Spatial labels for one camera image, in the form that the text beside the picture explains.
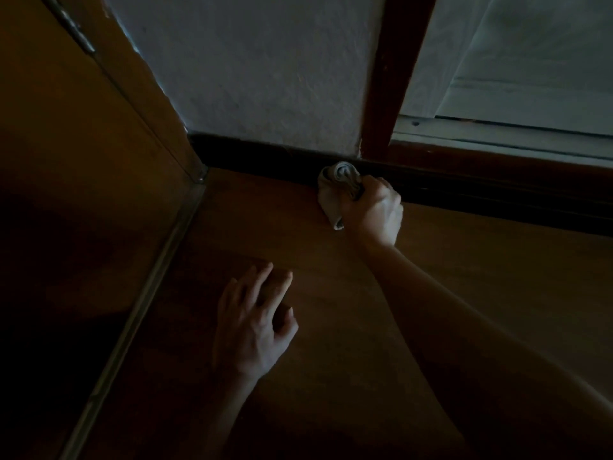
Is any person's right hand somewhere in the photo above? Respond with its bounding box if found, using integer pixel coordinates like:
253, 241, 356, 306
338, 176, 405, 252

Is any person's left hand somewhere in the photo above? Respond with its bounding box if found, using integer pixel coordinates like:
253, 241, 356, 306
211, 262, 299, 384

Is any grey cleaning cloth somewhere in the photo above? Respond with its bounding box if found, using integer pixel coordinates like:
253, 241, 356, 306
317, 161, 364, 231

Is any black baseboard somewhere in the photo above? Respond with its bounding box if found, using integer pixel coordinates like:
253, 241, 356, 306
188, 132, 613, 238

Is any person's right forearm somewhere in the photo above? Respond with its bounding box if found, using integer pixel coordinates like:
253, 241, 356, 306
359, 243, 613, 460

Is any white sliding door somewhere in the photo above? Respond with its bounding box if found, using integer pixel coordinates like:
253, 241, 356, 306
400, 0, 613, 138

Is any plain orange wooden door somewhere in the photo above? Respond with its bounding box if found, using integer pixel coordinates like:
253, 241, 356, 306
0, 0, 197, 460

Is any metal door hinge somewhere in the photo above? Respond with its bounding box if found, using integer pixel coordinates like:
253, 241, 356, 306
39, 0, 96, 56

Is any orange wooden door frame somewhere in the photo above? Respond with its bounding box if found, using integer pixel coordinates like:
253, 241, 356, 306
52, 0, 209, 183

